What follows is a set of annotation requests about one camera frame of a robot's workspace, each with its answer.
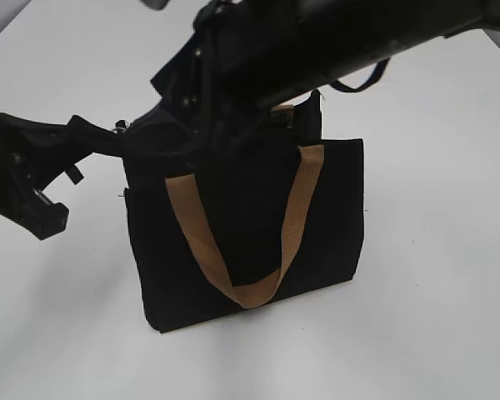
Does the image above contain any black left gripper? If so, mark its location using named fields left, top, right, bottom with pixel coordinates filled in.
left=0, top=112, right=74, bottom=242

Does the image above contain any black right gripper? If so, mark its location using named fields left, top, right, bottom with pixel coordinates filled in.
left=130, top=7, right=250, bottom=138

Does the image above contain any black bag with tan handles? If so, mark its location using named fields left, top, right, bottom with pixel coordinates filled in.
left=68, top=89, right=366, bottom=334

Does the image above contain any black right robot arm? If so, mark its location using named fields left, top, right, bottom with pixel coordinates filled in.
left=151, top=1, right=500, bottom=133

